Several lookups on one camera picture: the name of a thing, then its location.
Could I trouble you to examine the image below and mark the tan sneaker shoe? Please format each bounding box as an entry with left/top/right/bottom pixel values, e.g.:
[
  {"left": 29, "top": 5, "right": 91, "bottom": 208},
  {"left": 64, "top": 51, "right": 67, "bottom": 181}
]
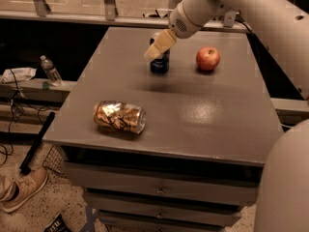
[{"left": 1, "top": 167, "right": 48, "bottom": 214}]

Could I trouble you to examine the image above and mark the white crumpled cloth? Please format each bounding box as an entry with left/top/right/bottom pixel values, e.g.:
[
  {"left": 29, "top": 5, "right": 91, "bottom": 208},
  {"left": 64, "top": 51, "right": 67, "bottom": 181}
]
[{"left": 1, "top": 68, "right": 37, "bottom": 84}]

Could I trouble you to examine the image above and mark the middle cabinet drawer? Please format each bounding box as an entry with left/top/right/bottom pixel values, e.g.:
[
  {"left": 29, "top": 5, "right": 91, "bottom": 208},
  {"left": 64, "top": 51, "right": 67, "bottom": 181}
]
[{"left": 84, "top": 191, "right": 241, "bottom": 227}]

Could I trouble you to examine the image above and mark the wire mesh basket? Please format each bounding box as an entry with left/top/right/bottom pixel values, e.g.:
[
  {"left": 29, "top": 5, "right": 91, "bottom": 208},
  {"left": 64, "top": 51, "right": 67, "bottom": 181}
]
[{"left": 42, "top": 146, "right": 66, "bottom": 178}]

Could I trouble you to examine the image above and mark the black snack bag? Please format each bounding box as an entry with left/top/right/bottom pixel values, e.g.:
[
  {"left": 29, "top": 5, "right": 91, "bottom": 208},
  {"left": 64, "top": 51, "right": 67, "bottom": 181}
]
[{"left": 43, "top": 214, "right": 71, "bottom": 232}]

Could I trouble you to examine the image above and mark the blue pepsi can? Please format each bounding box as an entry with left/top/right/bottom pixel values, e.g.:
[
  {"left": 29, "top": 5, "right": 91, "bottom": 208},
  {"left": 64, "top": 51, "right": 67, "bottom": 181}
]
[{"left": 149, "top": 32, "right": 171, "bottom": 75}]

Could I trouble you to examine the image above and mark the grey drawer cabinet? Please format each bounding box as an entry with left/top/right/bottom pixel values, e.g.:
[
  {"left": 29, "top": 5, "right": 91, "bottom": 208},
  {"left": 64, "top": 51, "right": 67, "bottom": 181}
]
[{"left": 42, "top": 26, "right": 284, "bottom": 232}]

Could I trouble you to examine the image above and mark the cabinet drawer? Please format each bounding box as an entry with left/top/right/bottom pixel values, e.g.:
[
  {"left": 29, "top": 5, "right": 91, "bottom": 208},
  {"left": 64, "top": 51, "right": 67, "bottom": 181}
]
[
  {"left": 84, "top": 191, "right": 241, "bottom": 227},
  {"left": 63, "top": 161, "right": 257, "bottom": 206},
  {"left": 98, "top": 211, "right": 225, "bottom": 232}
]

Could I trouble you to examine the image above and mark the black cable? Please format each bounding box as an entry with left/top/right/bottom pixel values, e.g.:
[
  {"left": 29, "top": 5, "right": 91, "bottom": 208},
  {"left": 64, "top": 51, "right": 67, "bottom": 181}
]
[{"left": 0, "top": 69, "right": 52, "bottom": 166}]

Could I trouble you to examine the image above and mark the top cabinet drawer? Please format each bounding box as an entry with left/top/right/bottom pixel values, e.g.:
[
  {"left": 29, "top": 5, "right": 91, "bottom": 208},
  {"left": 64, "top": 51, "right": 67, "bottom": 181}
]
[{"left": 63, "top": 161, "right": 257, "bottom": 206}]

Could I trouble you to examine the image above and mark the crushed orange soda can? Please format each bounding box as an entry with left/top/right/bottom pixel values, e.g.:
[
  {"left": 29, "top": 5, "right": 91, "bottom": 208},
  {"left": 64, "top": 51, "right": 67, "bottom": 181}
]
[{"left": 94, "top": 101, "right": 146, "bottom": 134}]

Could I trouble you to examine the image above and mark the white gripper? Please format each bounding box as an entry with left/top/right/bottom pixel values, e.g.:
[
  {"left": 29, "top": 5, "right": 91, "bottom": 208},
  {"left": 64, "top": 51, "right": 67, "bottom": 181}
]
[{"left": 144, "top": 0, "right": 226, "bottom": 62}]

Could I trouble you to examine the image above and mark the red apple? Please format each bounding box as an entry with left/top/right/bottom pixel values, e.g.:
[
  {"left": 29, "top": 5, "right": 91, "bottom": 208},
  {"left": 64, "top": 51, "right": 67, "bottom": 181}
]
[{"left": 196, "top": 46, "right": 220, "bottom": 72}]

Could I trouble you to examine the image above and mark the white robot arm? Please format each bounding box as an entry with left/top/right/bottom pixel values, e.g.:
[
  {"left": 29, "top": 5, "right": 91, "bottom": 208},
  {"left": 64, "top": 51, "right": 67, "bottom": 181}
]
[{"left": 144, "top": 0, "right": 309, "bottom": 232}]

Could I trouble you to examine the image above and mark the clear plastic water bottle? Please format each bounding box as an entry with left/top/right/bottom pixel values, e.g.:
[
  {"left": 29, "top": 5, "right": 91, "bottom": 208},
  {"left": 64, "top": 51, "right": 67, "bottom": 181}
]
[{"left": 40, "top": 55, "right": 63, "bottom": 86}]

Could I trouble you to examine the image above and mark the black rod tool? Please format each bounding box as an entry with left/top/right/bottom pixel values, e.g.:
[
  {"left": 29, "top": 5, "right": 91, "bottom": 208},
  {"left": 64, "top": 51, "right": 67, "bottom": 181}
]
[{"left": 19, "top": 112, "right": 55, "bottom": 175}]

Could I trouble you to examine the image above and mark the bottom cabinet drawer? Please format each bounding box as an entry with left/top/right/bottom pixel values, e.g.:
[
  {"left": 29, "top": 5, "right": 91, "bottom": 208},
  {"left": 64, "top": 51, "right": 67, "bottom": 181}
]
[{"left": 98, "top": 211, "right": 225, "bottom": 232}]

